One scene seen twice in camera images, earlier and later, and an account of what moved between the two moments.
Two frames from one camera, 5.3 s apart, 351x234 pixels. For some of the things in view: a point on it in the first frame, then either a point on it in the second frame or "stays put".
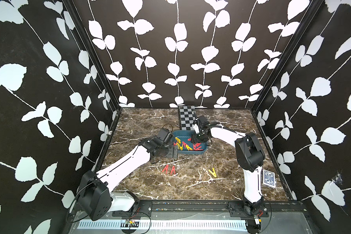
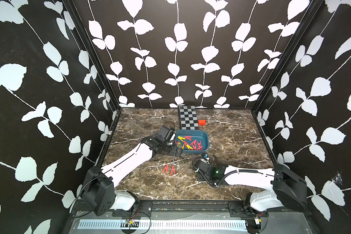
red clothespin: x=173 y=169 stays put
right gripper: x=194 y=139 to x=199 y=179
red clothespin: x=165 y=168 stays put
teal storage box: x=182 y=139 stays put
